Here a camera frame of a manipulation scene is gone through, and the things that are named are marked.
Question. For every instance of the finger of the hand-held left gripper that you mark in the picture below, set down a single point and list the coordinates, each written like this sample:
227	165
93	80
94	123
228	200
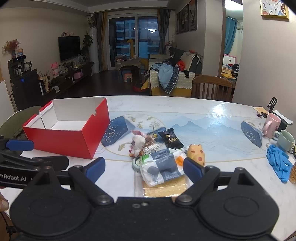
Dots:
50	162
19	144

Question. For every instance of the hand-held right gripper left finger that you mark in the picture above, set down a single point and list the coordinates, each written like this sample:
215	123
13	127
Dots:
96	165

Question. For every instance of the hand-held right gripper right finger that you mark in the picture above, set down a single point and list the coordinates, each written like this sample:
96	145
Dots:
193	168

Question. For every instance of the yellow spotted toy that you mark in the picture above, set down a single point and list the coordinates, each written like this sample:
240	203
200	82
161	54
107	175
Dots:
196	154

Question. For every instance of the small orange packet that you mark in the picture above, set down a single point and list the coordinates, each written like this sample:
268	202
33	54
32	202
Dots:
179	160

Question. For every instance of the red cardboard box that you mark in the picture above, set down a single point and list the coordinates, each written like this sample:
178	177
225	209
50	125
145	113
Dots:
69	143

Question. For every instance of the white blue tissue pack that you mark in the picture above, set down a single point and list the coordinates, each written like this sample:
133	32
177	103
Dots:
161	169

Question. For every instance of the black snack packet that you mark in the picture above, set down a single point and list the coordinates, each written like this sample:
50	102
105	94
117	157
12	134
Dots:
171	139

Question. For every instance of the grey green tape roll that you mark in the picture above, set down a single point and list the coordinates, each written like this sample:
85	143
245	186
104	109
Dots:
134	165

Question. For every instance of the clear bread packet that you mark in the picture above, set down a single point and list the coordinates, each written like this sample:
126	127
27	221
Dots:
161	191

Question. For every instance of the cotton swab packet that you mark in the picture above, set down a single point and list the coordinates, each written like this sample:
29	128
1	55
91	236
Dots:
150	146

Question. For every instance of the white pink plush toy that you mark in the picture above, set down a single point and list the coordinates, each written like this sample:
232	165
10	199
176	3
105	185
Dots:
138	142

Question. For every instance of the small blue snack packet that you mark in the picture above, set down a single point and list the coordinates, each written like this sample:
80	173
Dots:
153	134

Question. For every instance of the person's left hand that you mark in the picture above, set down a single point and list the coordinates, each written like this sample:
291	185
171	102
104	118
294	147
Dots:
3	204

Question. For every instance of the olive cushioned chair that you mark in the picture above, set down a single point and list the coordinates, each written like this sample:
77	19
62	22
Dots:
20	115

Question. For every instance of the white cabinet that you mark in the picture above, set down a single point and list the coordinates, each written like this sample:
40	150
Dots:
4	102

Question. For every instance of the black water dispenser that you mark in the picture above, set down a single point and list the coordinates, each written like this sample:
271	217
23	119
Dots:
23	85

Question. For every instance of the dark television cabinet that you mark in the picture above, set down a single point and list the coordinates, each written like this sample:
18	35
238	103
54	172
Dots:
67	80

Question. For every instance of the wooden dining chair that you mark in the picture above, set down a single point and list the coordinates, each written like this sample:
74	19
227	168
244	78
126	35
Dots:
212	87

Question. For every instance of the pink plush pig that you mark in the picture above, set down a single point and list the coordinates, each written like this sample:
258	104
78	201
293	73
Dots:
56	69

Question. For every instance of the blue rubber gloves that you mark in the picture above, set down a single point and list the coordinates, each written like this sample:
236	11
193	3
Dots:
278	162

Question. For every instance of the sofa with cream cover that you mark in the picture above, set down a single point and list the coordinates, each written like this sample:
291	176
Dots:
185	81

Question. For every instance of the pink mug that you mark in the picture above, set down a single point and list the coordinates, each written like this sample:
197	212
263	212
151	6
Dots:
270	125

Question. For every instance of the yellow paper note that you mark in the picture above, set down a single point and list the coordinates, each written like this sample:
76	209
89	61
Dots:
260	109

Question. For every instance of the pink box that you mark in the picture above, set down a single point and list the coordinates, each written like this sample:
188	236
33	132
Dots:
78	75

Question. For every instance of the small toy figure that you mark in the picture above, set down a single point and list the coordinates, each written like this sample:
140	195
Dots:
20	52

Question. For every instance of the pink plastic stool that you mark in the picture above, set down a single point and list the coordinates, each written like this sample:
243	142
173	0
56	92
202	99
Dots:
127	76

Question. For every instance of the pile of blue clothes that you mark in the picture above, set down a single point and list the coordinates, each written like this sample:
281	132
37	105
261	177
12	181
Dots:
165	76

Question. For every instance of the pale green mug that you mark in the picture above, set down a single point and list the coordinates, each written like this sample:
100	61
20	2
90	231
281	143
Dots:
285	140

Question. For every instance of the vase with dried flowers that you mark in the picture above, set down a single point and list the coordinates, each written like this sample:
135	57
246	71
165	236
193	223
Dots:
11	47

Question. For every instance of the black box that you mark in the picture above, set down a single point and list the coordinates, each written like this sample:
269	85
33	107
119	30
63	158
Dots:
283	126

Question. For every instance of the amber bottle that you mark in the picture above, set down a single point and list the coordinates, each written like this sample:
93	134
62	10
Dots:
293	172

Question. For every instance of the bed with clothes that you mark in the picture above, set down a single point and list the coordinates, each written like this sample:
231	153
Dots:
229	69

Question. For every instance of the white paper sheet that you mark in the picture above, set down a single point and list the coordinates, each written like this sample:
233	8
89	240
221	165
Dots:
285	118

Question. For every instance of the small covered table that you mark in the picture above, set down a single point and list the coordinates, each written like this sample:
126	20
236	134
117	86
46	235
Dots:
128	64

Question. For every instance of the black television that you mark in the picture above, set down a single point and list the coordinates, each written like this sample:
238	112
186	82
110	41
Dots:
69	48

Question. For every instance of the white standing air conditioner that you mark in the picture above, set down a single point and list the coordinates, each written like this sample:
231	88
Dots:
94	51

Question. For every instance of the green house plant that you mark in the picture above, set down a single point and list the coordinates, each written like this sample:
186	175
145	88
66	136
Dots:
87	45

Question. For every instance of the yellow giraffe toy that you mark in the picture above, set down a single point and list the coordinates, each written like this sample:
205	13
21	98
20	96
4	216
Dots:
131	46

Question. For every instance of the blue curtain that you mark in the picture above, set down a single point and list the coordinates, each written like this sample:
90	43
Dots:
230	34

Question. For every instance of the dried flower bunch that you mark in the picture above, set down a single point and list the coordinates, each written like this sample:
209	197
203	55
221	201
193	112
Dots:
91	20

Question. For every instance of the narrow framed dark picture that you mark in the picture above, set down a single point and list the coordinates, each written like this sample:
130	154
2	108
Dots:
177	23

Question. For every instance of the colourful gold framed picture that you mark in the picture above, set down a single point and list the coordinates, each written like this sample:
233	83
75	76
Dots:
274	8

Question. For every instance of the white wall air conditioner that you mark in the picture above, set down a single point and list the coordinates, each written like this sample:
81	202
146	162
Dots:
240	25

